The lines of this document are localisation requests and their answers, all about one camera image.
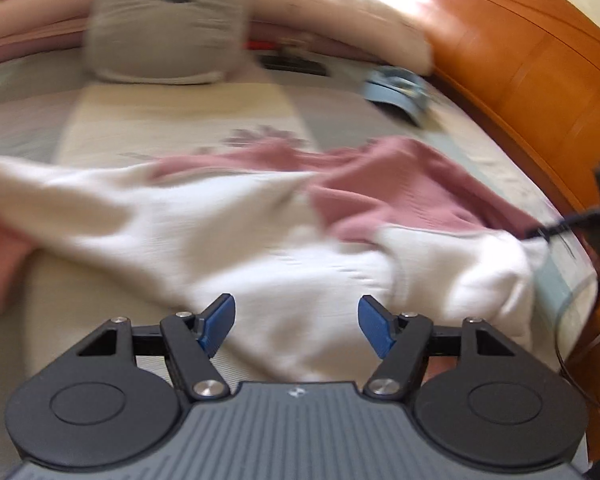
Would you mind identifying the pink and white sweater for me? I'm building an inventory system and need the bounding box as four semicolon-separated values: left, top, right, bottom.
0;136;548;382

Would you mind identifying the wooden headboard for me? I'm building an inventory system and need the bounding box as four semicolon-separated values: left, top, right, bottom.
360;0;600;221

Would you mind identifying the blue baseball cap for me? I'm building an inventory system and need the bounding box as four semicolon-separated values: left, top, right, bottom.
362;66;430;127

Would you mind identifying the black phone with flower holder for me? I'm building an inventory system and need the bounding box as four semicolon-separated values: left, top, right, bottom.
258;51;329;77

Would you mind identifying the pink floral folded quilt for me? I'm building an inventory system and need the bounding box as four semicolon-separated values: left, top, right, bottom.
0;0;434;75

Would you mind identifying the grey cat face cushion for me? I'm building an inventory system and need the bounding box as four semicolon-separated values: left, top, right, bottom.
83;0;248;86

